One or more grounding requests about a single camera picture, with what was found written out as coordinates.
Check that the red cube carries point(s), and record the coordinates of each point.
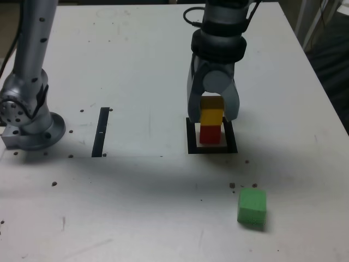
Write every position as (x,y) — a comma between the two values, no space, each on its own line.
(210,135)

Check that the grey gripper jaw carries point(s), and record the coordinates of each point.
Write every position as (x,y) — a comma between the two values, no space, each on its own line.
(193,95)
(218,82)

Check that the black tape strip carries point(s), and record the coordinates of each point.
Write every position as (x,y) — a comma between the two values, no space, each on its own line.
(100,122)

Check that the white metal frame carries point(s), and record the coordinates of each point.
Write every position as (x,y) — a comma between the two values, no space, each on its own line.
(301,16)

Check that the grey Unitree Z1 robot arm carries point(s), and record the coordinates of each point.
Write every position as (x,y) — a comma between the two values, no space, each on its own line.
(30,54)

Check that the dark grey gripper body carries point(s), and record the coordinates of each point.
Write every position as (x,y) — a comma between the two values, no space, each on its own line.
(218,66)

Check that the green cube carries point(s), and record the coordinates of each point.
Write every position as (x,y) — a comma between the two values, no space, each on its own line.
(252,206)

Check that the black tape square outline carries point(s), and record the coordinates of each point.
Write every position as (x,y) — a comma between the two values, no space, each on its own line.
(210,150)

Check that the yellow cube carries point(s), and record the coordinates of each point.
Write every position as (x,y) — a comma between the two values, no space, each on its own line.
(210,114)

